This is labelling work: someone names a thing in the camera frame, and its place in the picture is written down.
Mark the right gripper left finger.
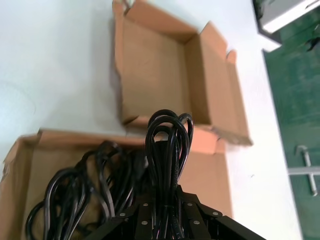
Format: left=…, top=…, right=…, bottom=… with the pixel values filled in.
left=94, top=199, right=158, bottom=240

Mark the white grey cabinet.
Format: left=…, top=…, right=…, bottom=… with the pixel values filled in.
left=252, top=0, right=320, bottom=52

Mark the empty brown cardboard box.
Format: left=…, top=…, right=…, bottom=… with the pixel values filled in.
left=111, top=0, right=254, bottom=147

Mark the grey metal table foot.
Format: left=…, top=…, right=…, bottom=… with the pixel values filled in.
left=288, top=145, right=320, bottom=197

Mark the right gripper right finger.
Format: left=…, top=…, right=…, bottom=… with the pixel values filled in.
left=177, top=184, right=266, bottom=240

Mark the black power cable pile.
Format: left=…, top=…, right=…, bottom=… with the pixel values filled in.
left=24, top=141, right=151, bottom=240

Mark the brown cardboard box with cables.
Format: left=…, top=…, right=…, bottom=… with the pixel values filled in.
left=0, top=128, right=234, bottom=240

